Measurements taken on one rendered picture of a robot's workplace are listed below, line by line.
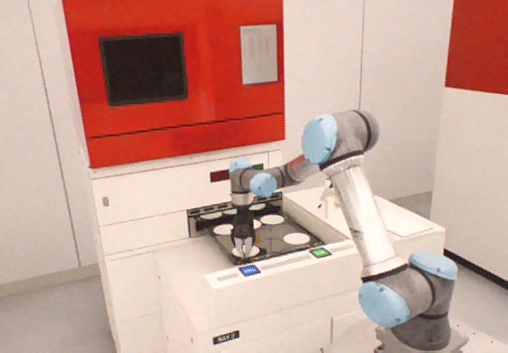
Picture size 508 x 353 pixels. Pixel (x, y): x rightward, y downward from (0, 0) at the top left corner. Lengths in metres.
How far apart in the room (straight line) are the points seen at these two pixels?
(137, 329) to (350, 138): 1.38
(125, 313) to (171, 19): 1.21
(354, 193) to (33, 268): 2.82
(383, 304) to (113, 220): 1.16
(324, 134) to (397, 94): 3.22
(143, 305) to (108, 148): 0.73
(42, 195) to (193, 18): 1.98
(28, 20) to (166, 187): 1.69
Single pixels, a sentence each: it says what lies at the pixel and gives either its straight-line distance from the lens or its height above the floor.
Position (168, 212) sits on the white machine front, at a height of 0.98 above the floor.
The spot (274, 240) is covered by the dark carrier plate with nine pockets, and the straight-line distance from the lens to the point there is 1.84.
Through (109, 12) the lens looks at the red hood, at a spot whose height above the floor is 1.76.
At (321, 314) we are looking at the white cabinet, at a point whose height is 0.75.
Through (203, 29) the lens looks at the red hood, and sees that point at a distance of 1.84.
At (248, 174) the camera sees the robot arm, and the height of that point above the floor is 1.24.
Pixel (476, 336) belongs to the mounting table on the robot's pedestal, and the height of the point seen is 0.82.
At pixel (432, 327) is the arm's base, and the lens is 1.33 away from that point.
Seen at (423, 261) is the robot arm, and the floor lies 1.12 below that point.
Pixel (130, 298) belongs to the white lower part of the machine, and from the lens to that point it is 2.10.
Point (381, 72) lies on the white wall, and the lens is 4.20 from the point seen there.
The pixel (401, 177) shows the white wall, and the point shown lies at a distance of 4.59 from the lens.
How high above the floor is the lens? 1.70
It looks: 21 degrees down
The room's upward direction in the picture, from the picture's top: 3 degrees counter-clockwise
